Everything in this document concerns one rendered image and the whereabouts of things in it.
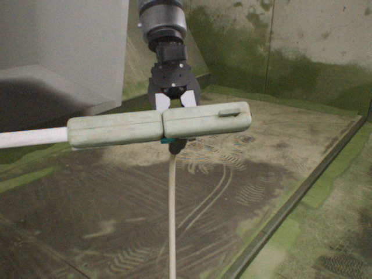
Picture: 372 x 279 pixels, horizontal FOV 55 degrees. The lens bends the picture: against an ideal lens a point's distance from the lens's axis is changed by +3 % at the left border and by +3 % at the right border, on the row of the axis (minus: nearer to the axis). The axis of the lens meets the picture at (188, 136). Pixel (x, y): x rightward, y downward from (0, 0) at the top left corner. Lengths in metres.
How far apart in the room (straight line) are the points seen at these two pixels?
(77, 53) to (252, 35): 1.63
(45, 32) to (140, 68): 1.15
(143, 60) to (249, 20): 0.77
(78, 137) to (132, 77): 1.59
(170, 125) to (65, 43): 0.58
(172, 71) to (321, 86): 1.78
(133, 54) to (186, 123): 1.69
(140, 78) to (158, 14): 1.51
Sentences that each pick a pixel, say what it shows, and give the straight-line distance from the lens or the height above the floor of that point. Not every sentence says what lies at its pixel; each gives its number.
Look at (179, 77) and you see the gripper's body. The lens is 0.66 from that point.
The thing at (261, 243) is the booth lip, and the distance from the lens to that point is 1.14.
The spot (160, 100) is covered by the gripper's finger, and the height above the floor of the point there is 0.56.
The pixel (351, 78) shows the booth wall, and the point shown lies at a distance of 2.32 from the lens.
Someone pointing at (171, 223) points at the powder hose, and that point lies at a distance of 0.91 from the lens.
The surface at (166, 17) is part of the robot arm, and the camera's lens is 0.69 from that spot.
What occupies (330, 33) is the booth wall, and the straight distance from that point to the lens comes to 2.31.
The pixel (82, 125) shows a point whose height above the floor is 0.55.
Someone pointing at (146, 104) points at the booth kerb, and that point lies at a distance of 2.17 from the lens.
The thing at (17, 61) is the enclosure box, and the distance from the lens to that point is 1.18.
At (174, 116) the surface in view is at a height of 0.55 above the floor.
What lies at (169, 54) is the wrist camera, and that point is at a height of 0.65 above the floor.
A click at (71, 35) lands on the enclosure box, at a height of 0.63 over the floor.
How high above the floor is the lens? 0.75
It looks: 23 degrees down
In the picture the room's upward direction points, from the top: straight up
